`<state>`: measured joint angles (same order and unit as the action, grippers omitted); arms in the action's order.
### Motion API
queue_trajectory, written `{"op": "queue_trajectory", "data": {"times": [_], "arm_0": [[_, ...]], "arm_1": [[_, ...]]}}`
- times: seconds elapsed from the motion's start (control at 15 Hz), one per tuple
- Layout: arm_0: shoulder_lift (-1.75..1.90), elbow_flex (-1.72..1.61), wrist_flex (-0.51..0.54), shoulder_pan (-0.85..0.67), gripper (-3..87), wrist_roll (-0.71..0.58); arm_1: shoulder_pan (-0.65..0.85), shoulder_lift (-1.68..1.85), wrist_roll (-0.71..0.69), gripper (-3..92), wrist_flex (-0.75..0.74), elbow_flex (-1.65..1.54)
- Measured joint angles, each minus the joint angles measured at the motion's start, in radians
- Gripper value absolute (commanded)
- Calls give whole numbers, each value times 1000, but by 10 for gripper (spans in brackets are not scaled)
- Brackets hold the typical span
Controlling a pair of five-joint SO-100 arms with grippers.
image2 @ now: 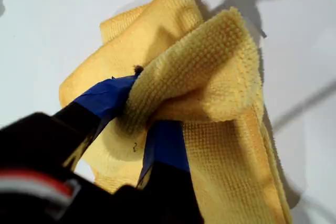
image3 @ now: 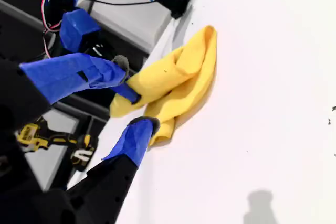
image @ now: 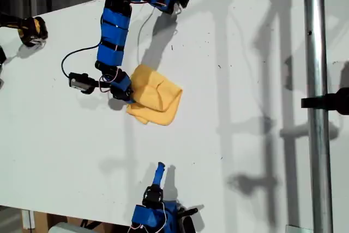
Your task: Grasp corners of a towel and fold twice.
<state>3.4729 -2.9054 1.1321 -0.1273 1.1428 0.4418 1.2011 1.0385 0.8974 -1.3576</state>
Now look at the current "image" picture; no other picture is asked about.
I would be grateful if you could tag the yellow microfibre towel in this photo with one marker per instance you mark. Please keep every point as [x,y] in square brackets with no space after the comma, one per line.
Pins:
[158,102]

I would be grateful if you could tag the white box under table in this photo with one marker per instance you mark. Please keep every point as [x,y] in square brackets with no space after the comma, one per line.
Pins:
[64,228]

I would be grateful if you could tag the black object at table edge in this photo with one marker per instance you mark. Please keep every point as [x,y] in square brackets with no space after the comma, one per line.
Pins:
[2,55]

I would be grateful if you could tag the black clamp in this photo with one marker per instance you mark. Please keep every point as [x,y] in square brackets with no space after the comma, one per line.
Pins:
[327,101]

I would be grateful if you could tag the camera black stalk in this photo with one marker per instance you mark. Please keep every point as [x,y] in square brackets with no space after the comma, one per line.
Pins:
[95,83]

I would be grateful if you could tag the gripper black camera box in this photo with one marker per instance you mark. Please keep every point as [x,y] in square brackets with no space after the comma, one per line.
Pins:
[79,83]
[188,220]

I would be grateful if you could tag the white table leg bracket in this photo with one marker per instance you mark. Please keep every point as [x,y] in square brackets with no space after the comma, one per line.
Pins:
[27,219]

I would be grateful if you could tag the steel post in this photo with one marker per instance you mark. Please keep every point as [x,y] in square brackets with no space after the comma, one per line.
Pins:
[317,134]

